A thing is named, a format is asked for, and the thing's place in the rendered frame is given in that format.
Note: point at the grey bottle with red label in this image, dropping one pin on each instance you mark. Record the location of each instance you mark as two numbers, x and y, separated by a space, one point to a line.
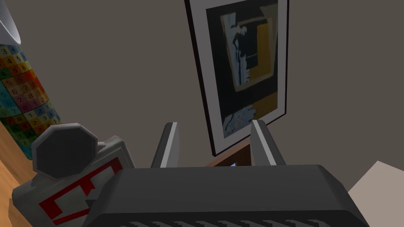
68 176

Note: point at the colourful number-patterned cylinder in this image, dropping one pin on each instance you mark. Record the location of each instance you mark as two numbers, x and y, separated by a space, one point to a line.
22 94

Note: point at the wooden table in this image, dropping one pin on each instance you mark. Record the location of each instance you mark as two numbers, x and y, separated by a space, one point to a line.
11 176

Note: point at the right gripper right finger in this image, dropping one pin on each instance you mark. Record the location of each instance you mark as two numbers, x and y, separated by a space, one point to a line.
264 147

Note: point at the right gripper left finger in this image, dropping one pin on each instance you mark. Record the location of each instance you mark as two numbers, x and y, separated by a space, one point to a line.
167 148

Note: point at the framed abstract picture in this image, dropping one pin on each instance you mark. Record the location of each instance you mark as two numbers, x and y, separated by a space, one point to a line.
243 69

